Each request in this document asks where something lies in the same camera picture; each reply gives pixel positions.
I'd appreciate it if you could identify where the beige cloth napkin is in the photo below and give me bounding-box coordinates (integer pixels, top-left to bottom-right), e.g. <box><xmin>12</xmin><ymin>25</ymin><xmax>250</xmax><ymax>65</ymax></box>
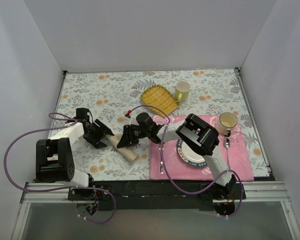
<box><xmin>105</xmin><ymin>134</ymin><xmax>139</xmax><ymax>162</ymax></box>

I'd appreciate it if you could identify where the yellow green mug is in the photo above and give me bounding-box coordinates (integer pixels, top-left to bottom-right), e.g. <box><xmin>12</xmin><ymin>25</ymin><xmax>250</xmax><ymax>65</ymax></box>
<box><xmin>174</xmin><ymin>80</ymin><xmax>191</xmax><ymax>103</ymax></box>

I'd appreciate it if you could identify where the green rimmed white plate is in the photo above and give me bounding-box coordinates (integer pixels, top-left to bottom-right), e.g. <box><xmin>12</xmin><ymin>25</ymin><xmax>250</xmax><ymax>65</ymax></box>
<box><xmin>176</xmin><ymin>139</ymin><xmax>208</xmax><ymax>168</ymax></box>

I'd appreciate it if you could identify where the aluminium frame rail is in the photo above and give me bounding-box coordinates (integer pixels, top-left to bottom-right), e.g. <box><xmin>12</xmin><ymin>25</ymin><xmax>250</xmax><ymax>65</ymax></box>
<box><xmin>20</xmin><ymin>181</ymin><xmax>291</xmax><ymax>203</ymax></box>

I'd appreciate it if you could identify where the pink placemat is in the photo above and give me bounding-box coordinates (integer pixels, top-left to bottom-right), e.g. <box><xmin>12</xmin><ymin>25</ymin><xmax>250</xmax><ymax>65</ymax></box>
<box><xmin>149</xmin><ymin>124</ymin><xmax>254</xmax><ymax>182</ymax></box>

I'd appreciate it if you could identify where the silver fork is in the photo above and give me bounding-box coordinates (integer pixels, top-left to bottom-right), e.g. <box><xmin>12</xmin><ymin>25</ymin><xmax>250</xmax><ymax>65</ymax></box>
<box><xmin>159</xmin><ymin>143</ymin><xmax>164</xmax><ymax>174</ymax></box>

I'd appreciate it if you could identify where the floral tablecloth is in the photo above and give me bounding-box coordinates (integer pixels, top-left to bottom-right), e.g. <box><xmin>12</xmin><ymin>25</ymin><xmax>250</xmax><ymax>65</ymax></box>
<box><xmin>56</xmin><ymin>69</ymin><xmax>270</xmax><ymax>181</ymax></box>

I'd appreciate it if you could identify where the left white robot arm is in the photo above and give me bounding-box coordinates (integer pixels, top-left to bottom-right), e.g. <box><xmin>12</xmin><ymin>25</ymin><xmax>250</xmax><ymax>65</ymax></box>
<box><xmin>35</xmin><ymin>119</ymin><xmax>114</xmax><ymax>200</ymax></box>

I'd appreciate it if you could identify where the pink mug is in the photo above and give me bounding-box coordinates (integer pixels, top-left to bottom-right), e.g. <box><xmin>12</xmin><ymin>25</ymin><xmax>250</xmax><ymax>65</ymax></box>
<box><xmin>215</xmin><ymin>112</ymin><xmax>238</xmax><ymax>137</ymax></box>

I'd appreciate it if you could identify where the silver spoon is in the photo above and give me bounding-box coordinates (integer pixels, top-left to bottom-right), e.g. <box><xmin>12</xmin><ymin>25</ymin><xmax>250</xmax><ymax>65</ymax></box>
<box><xmin>223</xmin><ymin>138</ymin><xmax>231</xmax><ymax>170</ymax></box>

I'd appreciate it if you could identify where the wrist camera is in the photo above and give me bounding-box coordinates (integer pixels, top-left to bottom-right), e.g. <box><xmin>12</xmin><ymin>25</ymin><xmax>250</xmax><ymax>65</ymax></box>
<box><xmin>136</xmin><ymin>112</ymin><xmax>155</xmax><ymax>130</ymax></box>
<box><xmin>74</xmin><ymin>107</ymin><xmax>90</xmax><ymax>122</ymax></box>

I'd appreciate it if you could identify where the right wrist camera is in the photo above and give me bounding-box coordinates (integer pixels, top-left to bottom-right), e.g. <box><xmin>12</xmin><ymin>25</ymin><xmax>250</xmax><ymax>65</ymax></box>
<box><xmin>136</xmin><ymin>112</ymin><xmax>155</xmax><ymax>130</ymax></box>

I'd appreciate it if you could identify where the yellow woven bamboo tray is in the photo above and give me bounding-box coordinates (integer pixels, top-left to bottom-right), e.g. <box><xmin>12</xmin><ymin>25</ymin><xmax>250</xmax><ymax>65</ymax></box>
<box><xmin>140</xmin><ymin>84</ymin><xmax>180</xmax><ymax>115</ymax></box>

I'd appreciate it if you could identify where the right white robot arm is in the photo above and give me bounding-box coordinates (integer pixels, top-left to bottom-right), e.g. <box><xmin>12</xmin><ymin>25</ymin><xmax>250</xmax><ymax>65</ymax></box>
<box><xmin>116</xmin><ymin>112</ymin><xmax>237</xmax><ymax>199</ymax></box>

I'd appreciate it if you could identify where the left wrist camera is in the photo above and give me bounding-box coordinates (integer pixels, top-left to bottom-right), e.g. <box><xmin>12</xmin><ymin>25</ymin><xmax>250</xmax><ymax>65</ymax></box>
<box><xmin>74</xmin><ymin>107</ymin><xmax>90</xmax><ymax>122</ymax></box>

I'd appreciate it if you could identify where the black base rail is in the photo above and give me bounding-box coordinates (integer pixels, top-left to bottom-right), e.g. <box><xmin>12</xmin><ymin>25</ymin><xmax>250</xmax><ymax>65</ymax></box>
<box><xmin>67</xmin><ymin>180</ymin><xmax>242</xmax><ymax>211</ymax></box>

